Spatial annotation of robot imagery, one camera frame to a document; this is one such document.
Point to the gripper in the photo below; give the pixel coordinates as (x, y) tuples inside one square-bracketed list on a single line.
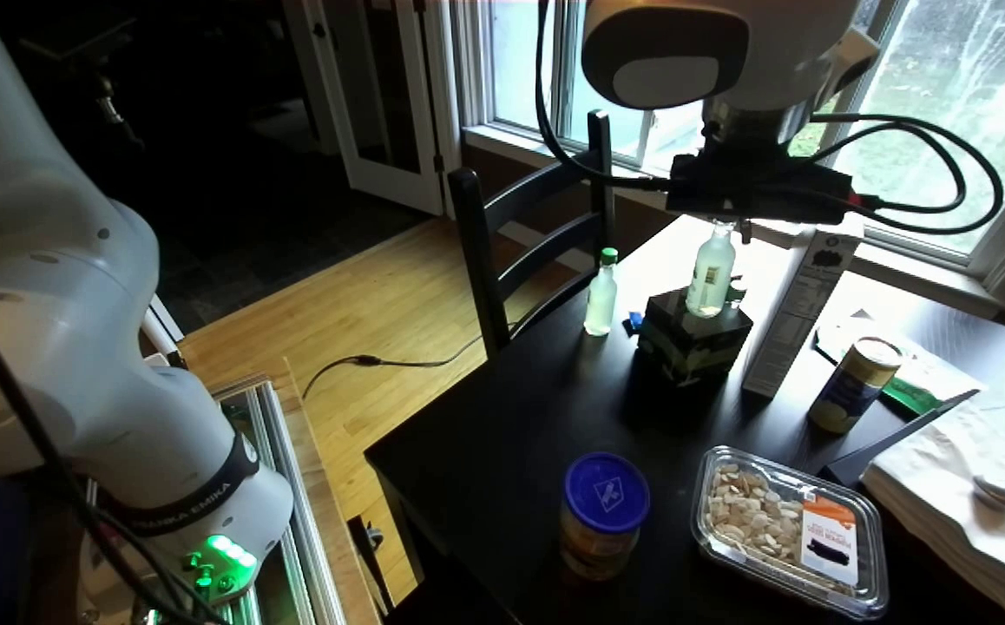
[(750, 158)]

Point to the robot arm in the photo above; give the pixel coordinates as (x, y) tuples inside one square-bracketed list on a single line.
[(60, 286)]

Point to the clear bottle with pale liquid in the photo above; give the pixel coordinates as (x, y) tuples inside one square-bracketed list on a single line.
[(711, 273)]

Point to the black cardboard box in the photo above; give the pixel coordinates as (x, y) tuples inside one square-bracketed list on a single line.
[(693, 343)]

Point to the small bottle with green cap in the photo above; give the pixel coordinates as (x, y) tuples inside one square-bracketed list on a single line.
[(601, 299)]

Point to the tall white carton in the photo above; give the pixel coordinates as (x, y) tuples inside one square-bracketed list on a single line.
[(798, 312)]

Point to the window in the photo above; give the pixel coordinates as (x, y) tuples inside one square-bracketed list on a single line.
[(928, 113)]

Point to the small blue object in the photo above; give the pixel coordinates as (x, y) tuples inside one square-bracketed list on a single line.
[(633, 323)]

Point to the can with beige lid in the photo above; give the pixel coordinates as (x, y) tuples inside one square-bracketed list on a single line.
[(850, 386)]

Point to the white paper sheet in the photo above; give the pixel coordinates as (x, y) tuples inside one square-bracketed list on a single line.
[(936, 365)]

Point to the black wooden chair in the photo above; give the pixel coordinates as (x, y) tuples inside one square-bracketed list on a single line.
[(489, 260)]

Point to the green packet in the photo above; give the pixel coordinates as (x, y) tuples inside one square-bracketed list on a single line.
[(910, 398)]

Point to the black flat wedge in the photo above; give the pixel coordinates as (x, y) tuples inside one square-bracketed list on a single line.
[(884, 447)]

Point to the clear plastic container of seeds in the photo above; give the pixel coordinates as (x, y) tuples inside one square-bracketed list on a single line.
[(771, 525)]

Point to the white glass door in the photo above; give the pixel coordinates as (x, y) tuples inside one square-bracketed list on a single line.
[(381, 95)]

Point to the jar with blue lid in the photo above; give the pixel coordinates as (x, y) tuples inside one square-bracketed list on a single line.
[(604, 512)]

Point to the stack of white napkins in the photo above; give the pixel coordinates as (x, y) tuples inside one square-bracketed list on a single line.
[(954, 503)]

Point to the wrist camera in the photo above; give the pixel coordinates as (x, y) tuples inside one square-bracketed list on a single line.
[(771, 195)]

